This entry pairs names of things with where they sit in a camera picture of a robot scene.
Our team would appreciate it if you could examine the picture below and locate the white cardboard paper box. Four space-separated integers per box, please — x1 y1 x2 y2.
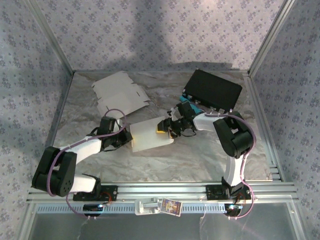
91 70 151 118
129 117 176 153

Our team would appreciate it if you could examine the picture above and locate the black hard case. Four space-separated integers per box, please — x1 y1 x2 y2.
183 69 243 113

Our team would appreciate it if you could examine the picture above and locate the colourful printed card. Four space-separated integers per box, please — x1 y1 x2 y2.
159 198 183 216

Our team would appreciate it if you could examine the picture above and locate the black left controller board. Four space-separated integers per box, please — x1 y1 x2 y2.
83 203 105 217

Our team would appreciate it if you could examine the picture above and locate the black controller board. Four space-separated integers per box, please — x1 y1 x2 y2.
83 203 105 217
223 203 244 217

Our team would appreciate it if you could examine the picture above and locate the grey metal panel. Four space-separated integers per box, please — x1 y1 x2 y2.
18 202 305 240

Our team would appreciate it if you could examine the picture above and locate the black right controller board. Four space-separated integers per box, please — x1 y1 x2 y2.
223 203 244 217

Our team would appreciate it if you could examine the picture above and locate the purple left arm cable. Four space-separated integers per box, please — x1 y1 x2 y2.
47 108 127 221

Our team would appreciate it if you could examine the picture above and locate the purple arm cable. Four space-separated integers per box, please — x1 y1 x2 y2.
47 108 127 221
204 111 257 221

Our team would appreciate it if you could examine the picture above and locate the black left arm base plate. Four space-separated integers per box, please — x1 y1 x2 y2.
72 184 119 202

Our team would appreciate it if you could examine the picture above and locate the aluminium side rail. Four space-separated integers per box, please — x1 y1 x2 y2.
243 72 286 183
32 72 76 185

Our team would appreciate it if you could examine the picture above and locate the aluminium mounting rail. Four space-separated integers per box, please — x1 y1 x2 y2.
26 182 300 203

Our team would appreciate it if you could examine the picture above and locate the white plastic bracket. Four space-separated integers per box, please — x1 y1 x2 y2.
134 197 162 216

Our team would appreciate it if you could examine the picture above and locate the grey slotted cable duct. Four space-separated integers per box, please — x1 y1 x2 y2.
36 202 226 215

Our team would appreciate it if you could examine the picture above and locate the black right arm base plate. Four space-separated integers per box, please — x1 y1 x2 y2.
206 184 252 202

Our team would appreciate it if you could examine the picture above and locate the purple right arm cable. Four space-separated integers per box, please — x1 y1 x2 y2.
204 111 257 221

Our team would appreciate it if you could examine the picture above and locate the aluminium frame post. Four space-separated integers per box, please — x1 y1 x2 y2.
248 0 298 77

